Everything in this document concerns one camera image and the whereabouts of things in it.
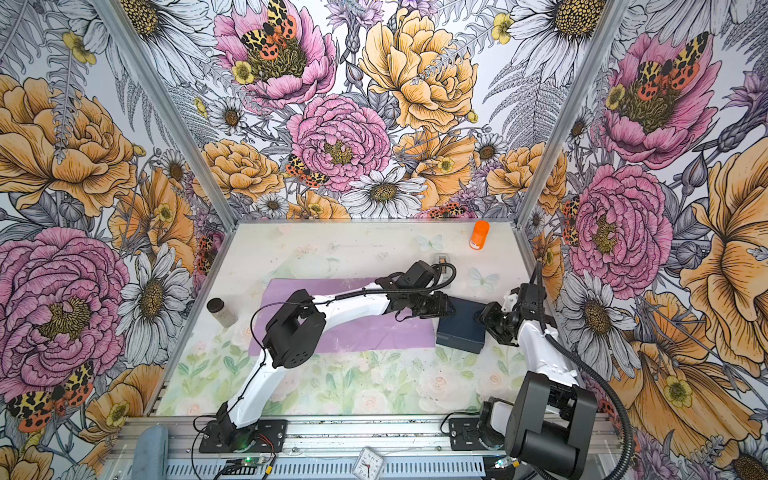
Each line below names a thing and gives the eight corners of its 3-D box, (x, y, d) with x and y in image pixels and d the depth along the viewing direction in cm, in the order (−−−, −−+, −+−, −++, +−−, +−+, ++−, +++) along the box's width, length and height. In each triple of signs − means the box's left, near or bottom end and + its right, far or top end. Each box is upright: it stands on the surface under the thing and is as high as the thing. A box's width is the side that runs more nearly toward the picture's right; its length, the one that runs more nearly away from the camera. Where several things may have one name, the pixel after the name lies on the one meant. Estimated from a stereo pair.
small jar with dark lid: (218, 327, 95) (202, 311, 87) (223, 314, 98) (208, 297, 90) (233, 327, 95) (219, 311, 87) (238, 314, 98) (225, 297, 90)
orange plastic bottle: (470, 250, 116) (476, 232, 108) (468, 239, 120) (473, 220, 112) (486, 250, 116) (492, 232, 108) (483, 239, 120) (489, 220, 112)
